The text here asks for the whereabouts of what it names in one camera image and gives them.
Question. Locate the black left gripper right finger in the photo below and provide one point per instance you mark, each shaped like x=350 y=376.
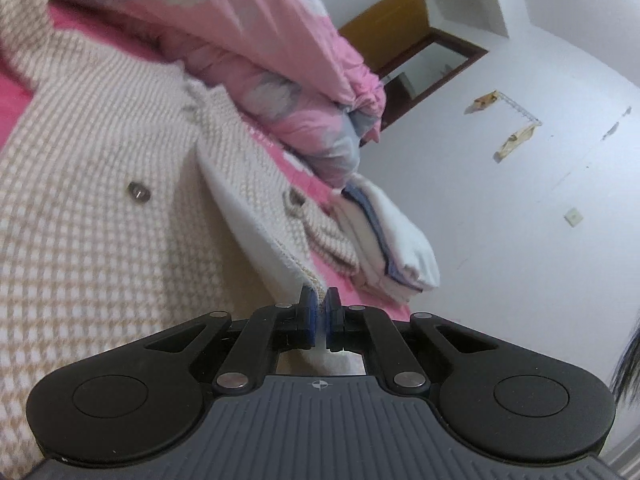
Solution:
x=499 y=398

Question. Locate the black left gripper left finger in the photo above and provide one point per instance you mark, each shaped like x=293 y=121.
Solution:
x=137 y=400

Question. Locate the beige white houndstooth knit cardigan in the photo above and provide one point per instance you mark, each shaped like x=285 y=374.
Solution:
x=133 y=199

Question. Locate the folded white purple clothes stack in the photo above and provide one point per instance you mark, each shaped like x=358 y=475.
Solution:
x=396 y=260

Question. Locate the brown wooden door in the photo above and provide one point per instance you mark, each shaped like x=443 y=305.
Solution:
x=412 y=58

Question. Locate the pink floral bed sheet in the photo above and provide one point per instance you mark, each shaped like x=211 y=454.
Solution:
x=65 y=28

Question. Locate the pink floral quilt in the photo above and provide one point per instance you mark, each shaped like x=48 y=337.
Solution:
x=282 y=62

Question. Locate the white wall socket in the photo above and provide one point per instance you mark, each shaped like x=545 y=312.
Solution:
x=573 y=217

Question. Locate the white wall hook rack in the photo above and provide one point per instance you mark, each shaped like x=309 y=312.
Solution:
x=510 y=123

